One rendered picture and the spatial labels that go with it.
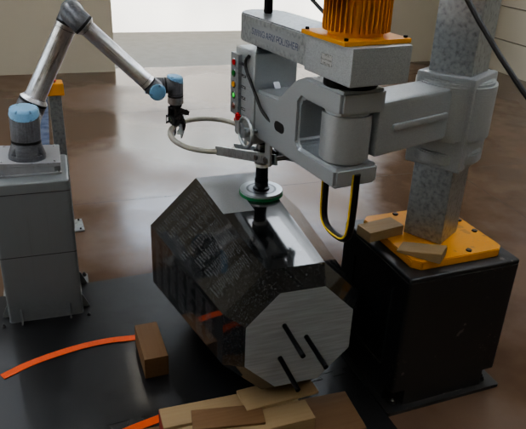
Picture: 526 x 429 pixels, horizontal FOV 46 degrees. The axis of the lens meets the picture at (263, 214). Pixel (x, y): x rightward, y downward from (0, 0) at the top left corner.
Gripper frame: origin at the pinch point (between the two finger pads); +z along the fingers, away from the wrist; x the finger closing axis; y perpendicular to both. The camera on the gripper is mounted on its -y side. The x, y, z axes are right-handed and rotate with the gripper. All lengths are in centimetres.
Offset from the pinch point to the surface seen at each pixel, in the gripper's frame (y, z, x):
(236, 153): 29, -15, 61
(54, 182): 81, 5, -17
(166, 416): 132, 57, 98
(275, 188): 29, -3, 85
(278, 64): 34, -68, 85
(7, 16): -275, 58, -512
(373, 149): 59, -52, 143
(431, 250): 32, 0, 168
